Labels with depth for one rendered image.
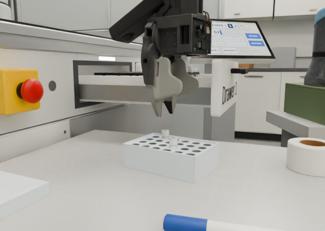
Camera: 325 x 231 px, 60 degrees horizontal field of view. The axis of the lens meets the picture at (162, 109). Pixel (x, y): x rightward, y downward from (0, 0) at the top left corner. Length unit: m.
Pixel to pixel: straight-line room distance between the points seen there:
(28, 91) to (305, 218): 0.41
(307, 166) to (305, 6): 3.68
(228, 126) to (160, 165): 1.36
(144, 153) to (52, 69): 0.30
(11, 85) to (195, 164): 0.31
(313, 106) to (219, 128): 0.90
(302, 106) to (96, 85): 0.62
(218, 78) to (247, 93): 3.10
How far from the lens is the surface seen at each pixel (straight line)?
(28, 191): 0.36
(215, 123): 1.71
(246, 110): 3.66
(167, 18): 0.42
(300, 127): 0.86
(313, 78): 0.95
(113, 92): 0.65
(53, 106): 0.64
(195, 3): 0.43
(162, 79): 0.43
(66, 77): 0.67
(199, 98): 0.57
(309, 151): 0.45
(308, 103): 0.93
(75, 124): 0.70
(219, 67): 0.54
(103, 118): 0.79
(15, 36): 0.58
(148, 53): 0.42
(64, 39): 0.66
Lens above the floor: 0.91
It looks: 9 degrees down
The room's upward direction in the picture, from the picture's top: straight up
